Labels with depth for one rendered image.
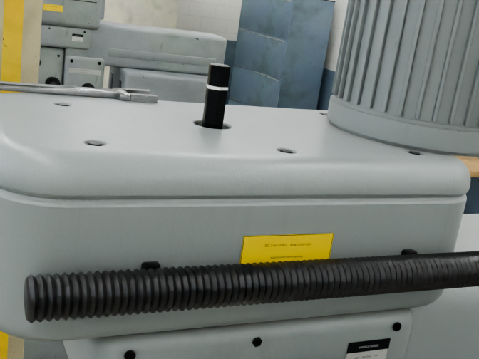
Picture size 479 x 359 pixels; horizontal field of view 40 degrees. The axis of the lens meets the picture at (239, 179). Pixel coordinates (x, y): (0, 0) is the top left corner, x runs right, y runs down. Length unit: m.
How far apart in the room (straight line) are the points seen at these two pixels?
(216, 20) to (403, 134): 9.75
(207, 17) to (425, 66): 9.70
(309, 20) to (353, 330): 7.38
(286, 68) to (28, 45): 5.81
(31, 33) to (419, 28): 1.80
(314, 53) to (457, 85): 7.41
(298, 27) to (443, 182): 7.30
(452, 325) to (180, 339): 0.32
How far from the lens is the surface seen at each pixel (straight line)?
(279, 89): 7.94
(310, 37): 8.02
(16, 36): 2.34
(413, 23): 0.69
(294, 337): 0.65
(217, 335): 0.61
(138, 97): 0.73
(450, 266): 0.66
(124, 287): 0.51
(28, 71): 2.37
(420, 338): 0.76
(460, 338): 0.80
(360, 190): 0.60
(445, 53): 0.69
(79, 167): 0.50
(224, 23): 10.47
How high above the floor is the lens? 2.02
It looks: 16 degrees down
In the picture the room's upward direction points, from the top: 8 degrees clockwise
